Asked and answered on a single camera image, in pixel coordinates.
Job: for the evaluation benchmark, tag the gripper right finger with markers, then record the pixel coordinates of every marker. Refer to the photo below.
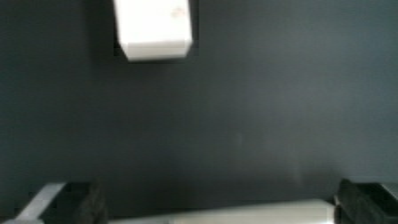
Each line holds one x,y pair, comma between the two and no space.
366,203

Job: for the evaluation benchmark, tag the white desk top tray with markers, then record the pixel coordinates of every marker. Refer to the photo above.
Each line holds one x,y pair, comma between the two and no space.
297,212

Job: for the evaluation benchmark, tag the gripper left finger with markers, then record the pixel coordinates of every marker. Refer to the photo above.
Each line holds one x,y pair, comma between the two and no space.
68,203

